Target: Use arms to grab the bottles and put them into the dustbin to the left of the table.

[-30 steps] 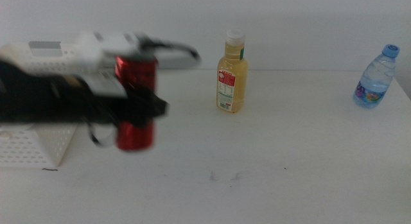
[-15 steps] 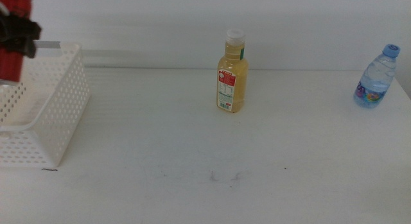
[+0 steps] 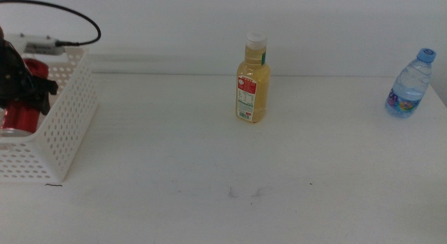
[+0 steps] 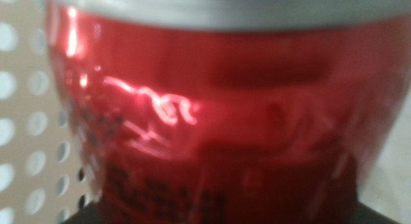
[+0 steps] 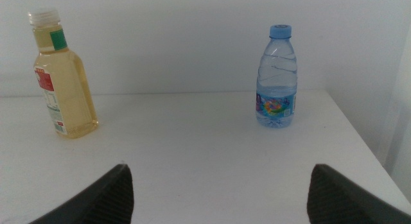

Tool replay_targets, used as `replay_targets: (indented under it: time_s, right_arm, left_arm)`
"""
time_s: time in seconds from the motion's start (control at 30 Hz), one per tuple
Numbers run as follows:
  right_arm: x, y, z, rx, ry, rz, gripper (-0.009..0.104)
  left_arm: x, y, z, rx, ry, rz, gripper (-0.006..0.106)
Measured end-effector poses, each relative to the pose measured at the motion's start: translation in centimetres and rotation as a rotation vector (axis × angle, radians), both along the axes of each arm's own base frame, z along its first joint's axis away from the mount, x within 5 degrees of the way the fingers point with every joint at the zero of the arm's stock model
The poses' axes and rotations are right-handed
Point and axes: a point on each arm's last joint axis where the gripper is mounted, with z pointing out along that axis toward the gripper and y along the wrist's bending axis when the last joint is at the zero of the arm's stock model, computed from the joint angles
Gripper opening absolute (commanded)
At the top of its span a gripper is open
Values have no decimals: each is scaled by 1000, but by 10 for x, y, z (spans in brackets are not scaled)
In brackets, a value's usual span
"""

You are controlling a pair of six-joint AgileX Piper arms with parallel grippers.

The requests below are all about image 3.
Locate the clear water bottle blue cap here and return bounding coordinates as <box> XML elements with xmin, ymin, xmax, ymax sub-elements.
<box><xmin>384</xmin><ymin>48</ymin><xmax>437</xmax><ymax>119</ymax></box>

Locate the white perforated plastic basket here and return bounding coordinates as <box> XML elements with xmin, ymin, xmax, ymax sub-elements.
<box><xmin>0</xmin><ymin>46</ymin><xmax>100</xmax><ymax>184</ymax></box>

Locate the yellow juice bottle white cap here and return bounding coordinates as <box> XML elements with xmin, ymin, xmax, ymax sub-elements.
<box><xmin>235</xmin><ymin>30</ymin><xmax>272</xmax><ymax>124</ymax></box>

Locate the red soda can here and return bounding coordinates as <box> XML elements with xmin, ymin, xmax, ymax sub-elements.
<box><xmin>0</xmin><ymin>57</ymin><xmax>50</xmax><ymax>138</ymax></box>

